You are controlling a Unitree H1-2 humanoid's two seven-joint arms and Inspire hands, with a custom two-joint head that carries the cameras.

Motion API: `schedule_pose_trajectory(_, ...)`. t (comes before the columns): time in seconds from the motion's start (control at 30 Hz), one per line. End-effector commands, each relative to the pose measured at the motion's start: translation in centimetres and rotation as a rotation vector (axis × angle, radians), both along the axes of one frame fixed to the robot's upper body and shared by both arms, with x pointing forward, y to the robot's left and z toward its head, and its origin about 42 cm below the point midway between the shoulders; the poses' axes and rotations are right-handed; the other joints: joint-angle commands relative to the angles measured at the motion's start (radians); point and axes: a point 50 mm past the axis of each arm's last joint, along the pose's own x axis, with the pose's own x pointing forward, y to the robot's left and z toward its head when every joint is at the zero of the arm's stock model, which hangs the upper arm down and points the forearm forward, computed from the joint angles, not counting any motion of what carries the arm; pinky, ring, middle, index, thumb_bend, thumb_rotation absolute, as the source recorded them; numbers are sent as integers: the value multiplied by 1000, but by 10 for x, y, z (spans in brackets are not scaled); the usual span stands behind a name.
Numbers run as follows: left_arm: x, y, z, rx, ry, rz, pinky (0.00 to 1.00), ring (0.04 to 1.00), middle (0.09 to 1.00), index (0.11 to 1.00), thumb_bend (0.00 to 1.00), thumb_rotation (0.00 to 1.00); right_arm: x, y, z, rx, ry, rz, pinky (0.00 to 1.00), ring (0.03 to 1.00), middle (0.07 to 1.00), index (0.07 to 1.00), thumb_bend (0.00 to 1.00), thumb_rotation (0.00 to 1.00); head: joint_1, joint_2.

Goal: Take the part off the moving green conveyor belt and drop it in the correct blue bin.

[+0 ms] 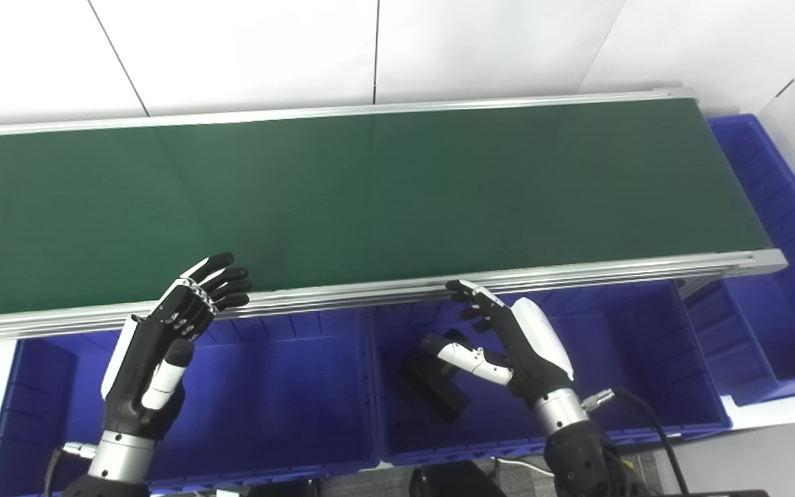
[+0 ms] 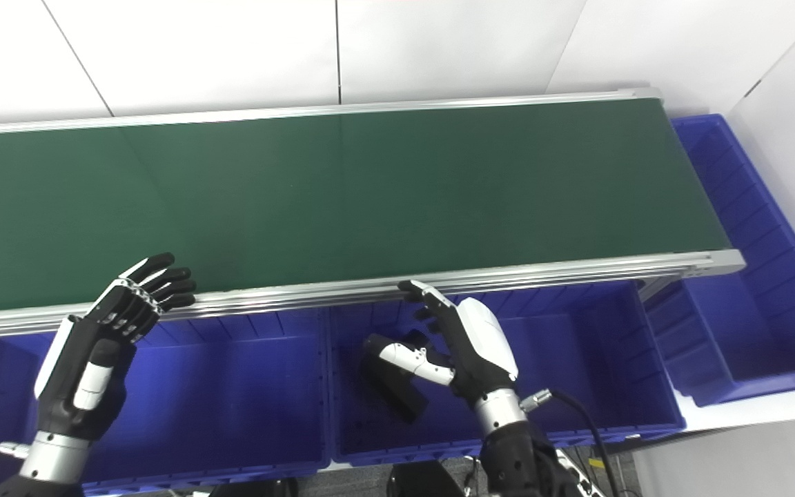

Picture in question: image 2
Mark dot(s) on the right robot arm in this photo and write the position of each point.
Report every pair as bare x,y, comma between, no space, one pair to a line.
515,449

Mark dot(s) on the blue plastic bin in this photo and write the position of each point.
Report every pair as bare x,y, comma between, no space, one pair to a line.
577,359
749,324
232,393

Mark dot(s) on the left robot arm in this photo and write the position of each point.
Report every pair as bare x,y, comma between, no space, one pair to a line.
49,462

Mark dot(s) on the white sheet under bin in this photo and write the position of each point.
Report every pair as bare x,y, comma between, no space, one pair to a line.
749,411

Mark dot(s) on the black cylinder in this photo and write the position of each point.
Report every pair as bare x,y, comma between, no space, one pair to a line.
397,390

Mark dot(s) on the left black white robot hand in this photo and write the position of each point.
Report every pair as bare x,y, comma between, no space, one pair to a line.
80,366

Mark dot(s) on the aluminium conveyor leg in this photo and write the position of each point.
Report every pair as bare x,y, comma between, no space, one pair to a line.
660,284

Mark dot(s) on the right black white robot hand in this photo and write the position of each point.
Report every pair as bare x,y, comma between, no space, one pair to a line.
480,345

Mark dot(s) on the green conveyor belt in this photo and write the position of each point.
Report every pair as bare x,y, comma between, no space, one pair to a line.
370,200
301,295

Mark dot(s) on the black robot torso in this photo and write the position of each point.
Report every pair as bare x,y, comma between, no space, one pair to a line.
425,480

